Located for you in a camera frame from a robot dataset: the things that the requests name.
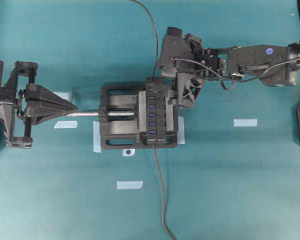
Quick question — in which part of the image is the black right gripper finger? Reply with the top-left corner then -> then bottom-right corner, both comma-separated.
176,72 -> 205,108
166,82 -> 178,105

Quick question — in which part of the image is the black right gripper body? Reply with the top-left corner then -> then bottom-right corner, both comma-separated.
183,33 -> 228,80

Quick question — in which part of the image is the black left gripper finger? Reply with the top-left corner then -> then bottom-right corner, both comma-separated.
25,106 -> 78,125
25,83 -> 75,108

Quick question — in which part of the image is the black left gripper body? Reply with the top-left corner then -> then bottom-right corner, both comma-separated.
0,61 -> 38,149

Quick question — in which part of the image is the black USB cable with plug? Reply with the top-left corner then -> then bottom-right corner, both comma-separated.
128,0 -> 160,79

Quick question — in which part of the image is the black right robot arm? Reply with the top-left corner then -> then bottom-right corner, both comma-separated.
159,33 -> 300,108

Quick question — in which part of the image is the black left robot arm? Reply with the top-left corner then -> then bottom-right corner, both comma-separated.
0,60 -> 78,149

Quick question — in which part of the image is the black multi-port USB hub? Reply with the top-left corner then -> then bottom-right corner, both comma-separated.
145,77 -> 168,146

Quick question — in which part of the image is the blue tape strip left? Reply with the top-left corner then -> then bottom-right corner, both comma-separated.
54,120 -> 78,129

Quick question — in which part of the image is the blue tape strip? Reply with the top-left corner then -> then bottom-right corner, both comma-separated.
54,120 -> 78,129
116,180 -> 144,190
233,119 -> 258,127

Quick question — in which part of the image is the blue tape behind left gripper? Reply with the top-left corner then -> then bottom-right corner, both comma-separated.
53,92 -> 72,102

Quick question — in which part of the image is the blue tape under vise right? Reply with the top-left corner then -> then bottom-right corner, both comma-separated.
177,116 -> 185,145

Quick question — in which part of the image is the black 3D-printed bench vise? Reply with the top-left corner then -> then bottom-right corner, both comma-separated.
98,83 -> 179,150

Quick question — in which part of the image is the silver threaded vise screw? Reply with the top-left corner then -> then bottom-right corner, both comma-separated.
66,110 -> 135,117

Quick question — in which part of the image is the blue tape strip right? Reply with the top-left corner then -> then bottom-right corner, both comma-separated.
233,119 -> 258,127

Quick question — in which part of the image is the small taped black marker dot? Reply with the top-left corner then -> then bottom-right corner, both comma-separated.
122,148 -> 136,157

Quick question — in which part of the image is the blue tape strip bottom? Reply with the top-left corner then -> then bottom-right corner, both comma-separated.
116,180 -> 144,190

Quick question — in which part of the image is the black camera signal cable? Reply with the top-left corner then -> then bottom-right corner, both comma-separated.
171,57 -> 291,91

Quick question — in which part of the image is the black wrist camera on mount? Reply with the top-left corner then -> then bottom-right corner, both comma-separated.
158,27 -> 191,78

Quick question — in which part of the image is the black hub power cable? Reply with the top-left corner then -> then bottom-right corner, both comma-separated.
151,144 -> 179,240

